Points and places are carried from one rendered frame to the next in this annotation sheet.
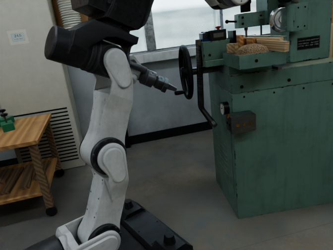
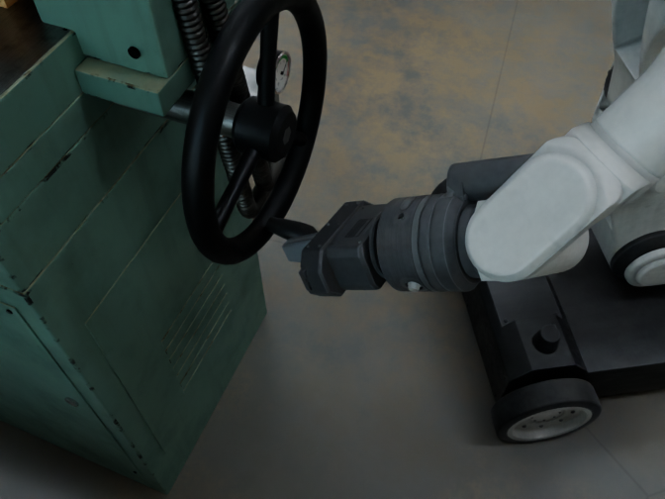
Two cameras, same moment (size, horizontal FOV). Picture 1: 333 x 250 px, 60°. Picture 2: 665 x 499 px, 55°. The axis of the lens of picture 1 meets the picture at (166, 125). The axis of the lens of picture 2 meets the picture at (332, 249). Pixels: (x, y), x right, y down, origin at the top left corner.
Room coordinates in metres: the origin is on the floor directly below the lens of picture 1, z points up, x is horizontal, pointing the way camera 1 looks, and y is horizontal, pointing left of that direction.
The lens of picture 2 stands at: (1.95, 0.14, 1.26)
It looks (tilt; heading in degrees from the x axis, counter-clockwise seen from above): 53 degrees down; 206
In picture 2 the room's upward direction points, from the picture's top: straight up
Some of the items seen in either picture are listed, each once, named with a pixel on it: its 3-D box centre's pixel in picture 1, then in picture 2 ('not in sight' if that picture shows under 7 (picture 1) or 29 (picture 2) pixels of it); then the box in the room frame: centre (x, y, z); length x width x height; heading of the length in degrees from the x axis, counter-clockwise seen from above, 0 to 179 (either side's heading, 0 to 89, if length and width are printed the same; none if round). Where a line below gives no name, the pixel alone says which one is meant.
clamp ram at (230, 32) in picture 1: (226, 40); not in sight; (1.52, -0.36, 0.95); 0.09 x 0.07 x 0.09; 4
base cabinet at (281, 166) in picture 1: (268, 138); (49, 255); (1.58, -0.60, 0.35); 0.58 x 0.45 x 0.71; 94
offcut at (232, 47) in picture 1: (232, 47); not in sight; (1.38, -0.35, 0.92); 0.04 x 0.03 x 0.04; 46
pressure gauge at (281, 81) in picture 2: (225, 109); (271, 75); (1.29, -0.28, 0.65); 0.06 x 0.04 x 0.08; 4
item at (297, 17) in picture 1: (296, 17); not in sight; (1.42, -0.67, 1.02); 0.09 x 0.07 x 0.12; 4
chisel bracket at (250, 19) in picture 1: (249, 21); not in sight; (1.57, -0.50, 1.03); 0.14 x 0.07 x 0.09; 94
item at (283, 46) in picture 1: (254, 43); not in sight; (1.46, -0.48, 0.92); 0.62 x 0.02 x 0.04; 4
